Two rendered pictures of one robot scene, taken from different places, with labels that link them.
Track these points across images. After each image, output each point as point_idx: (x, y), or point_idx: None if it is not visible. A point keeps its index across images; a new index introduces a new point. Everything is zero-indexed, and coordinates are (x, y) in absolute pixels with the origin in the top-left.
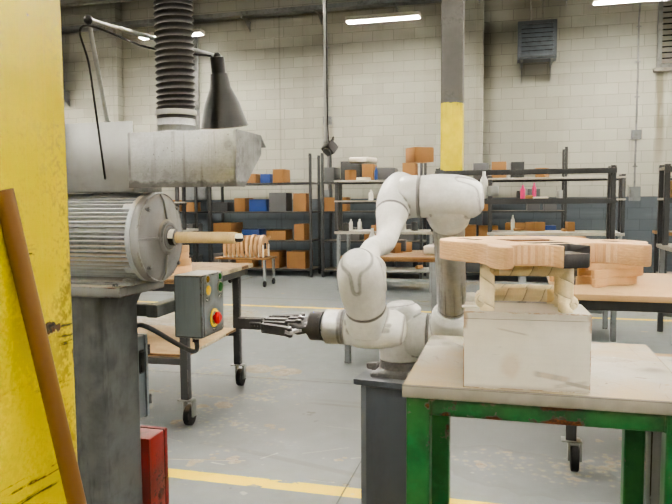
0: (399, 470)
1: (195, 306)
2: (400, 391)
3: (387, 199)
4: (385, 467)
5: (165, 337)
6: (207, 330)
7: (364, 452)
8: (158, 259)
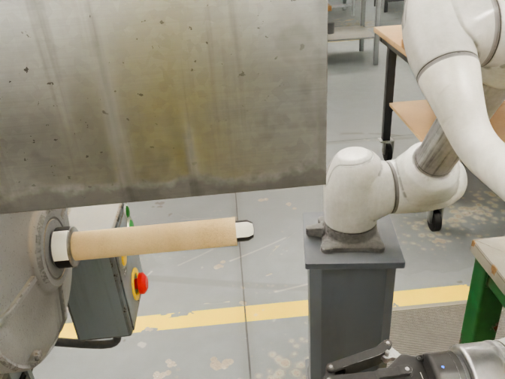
0: (362, 344)
1: (108, 293)
2: (368, 269)
3: (452, 50)
4: (345, 343)
5: (59, 344)
6: (134, 316)
7: (317, 331)
8: (46, 316)
